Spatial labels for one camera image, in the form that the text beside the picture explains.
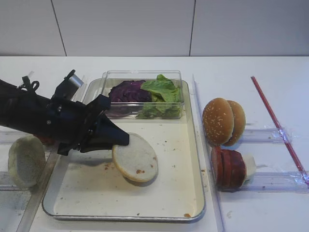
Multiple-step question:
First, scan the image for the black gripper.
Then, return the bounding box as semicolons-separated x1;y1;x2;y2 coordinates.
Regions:
47;94;130;156

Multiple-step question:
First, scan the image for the white bun bottom slice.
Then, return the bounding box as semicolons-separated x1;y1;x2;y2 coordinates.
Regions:
112;133;158;183

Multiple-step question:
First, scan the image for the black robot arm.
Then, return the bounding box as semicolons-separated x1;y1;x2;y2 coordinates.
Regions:
0;77;129;156

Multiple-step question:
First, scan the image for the green lettuce leaf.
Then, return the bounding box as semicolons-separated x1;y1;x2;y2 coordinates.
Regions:
137;74;182;119

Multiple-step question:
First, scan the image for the red meat patty front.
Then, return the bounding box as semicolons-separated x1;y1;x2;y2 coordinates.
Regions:
211;146;223;188

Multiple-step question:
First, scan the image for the dark meat patty stack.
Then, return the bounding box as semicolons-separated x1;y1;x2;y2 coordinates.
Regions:
221;149;246;189

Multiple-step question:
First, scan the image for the white cheese piece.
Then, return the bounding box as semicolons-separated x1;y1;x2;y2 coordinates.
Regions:
242;155;256;182

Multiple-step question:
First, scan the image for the purple cabbage leaf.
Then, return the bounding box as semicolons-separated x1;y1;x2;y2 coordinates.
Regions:
106;80;152;117

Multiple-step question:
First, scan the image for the clear plastic container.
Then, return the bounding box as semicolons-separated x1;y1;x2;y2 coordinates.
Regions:
101;70;184;119

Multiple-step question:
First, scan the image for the metal baking tray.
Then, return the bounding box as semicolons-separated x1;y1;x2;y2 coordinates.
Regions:
42;82;206;223

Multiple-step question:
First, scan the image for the bun bottom rear slice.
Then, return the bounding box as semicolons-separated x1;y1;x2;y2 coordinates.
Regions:
8;135;46;189

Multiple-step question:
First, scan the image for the sesame bun top front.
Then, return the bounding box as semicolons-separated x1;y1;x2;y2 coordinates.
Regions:
202;98;234;146

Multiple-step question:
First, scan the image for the bun top rear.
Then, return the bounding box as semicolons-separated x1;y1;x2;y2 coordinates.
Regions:
224;100;246;146

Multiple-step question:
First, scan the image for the clear holder upper right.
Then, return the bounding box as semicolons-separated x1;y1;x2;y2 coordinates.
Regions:
238;128;292;144

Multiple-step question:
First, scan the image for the clear holder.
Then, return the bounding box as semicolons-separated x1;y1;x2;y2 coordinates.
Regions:
240;172;309;193
238;128;292;144

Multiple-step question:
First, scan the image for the red plastic rod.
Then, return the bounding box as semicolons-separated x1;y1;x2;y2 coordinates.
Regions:
251;76;309;186

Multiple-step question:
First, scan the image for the clear holder lower right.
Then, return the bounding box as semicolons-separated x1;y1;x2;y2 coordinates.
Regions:
240;172;309;193

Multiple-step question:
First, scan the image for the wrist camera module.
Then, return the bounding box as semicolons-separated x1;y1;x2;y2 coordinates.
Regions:
53;70;84;100

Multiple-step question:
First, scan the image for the black cable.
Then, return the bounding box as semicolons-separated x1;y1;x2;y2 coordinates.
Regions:
18;75;40;92

